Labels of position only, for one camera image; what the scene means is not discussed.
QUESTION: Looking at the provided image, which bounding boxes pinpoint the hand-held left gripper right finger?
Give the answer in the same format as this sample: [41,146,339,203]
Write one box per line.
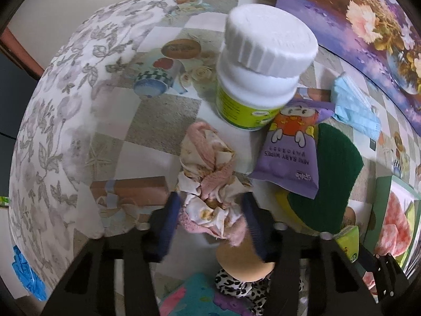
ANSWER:
[242,192,379,316]

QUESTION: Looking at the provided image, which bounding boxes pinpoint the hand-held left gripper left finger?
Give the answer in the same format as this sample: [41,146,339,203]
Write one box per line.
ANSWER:
[41,191,183,316]

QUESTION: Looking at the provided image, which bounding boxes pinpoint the beige round puff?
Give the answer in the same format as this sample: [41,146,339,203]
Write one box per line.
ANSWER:
[215,237,275,284]

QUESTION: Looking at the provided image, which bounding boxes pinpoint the lime green labelled packet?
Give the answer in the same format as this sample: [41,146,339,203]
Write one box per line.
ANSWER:
[334,225,360,264]

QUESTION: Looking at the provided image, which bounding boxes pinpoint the leopard print scrunchie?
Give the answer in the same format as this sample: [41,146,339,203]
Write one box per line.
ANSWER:
[214,268,305,316]

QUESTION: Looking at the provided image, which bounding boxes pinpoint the pink and cream sock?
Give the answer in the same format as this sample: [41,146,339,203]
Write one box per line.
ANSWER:
[178,122,254,247]

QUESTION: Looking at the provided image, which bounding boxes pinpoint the teal plastic case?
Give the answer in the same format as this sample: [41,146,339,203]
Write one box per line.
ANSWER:
[158,271,250,316]

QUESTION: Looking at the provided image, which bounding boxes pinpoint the white box with teal rim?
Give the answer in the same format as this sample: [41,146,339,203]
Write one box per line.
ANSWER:
[363,174,421,270]

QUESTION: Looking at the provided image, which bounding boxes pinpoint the purple wet wipes packet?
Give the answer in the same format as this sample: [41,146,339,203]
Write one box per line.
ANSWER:
[248,100,336,200]

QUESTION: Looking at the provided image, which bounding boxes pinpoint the green and yellow sponge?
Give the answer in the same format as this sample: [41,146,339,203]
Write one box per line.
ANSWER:
[274,123,364,236]

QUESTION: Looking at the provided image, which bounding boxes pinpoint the blue face mask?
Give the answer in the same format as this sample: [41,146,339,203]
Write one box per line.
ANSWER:
[330,72,382,140]

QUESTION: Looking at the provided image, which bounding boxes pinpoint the blue plastic bag on floor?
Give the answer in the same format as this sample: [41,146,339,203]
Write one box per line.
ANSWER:
[11,245,47,302]

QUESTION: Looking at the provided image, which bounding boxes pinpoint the grey leaf print tablecloth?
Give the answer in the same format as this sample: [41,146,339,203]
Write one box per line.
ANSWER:
[8,0,185,290]

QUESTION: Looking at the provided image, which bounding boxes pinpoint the white bottle with green label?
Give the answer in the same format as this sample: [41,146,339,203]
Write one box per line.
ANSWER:
[215,4,319,132]

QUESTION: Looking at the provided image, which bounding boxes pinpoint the dark cabinet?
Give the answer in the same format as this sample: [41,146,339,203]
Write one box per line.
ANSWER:
[0,26,43,198]

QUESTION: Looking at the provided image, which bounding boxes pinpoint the floral canvas painting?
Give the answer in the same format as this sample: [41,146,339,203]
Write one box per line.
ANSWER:
[274,0,421,127]

